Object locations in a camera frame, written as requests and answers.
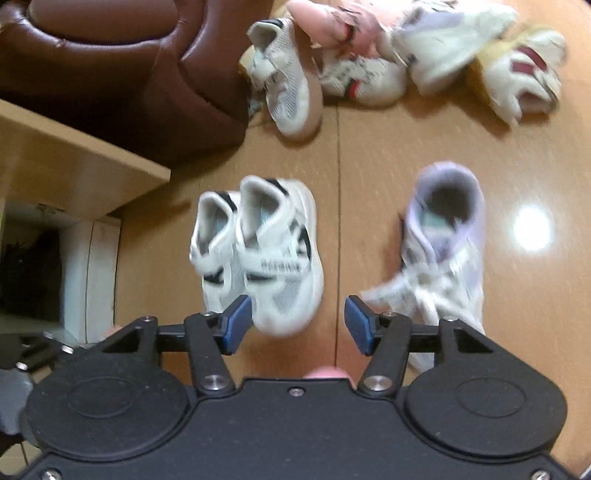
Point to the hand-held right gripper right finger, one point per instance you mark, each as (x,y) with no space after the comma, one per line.
(358,325)

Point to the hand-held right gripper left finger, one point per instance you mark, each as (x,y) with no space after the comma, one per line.
(239,323)

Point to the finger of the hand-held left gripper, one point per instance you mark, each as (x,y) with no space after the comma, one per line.
(41,350)

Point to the white sneaker black stripes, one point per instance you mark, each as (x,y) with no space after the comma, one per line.
(277,258)
(210,249)

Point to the lavender laced sneaker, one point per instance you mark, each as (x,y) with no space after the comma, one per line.
(443,240)

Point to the white mesh velcro sneaker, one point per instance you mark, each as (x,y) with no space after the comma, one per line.
(248,59)
(286,87)

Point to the cream sneaker maroon stripes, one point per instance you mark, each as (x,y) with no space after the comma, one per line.
(512,78)

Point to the lavender sneaker black print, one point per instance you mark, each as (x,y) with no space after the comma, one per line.
(443,41)

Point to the pink shoe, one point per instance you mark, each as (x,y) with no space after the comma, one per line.
(316,23)
(369,27)

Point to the white sneaker red stripe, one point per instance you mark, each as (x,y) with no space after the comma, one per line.
(369,81)

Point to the brown leather sofa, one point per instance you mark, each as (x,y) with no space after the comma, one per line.
(115,60)

